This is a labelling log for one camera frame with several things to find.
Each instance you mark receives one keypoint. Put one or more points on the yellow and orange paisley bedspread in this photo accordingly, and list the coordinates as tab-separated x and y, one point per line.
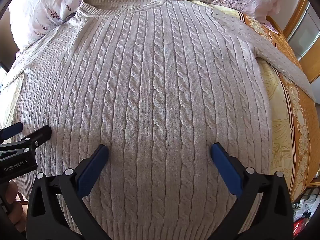
282	120

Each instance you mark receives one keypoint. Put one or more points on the person's left hand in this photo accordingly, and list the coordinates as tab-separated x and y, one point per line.
13	197

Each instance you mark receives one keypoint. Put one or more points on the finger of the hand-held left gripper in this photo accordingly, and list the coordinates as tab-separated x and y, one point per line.
40	133
11	130

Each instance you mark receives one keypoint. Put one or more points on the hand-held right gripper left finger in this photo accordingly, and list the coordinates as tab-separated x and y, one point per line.
92	167

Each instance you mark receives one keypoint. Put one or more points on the red object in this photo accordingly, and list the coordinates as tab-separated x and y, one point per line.
301	226

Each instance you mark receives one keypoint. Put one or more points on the pink floral pillow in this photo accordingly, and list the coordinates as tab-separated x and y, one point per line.
50	5

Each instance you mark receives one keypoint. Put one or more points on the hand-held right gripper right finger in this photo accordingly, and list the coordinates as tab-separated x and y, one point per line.
225	167

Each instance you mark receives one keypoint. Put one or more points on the wooden headboard with glass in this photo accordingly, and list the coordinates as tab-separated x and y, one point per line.
310	67

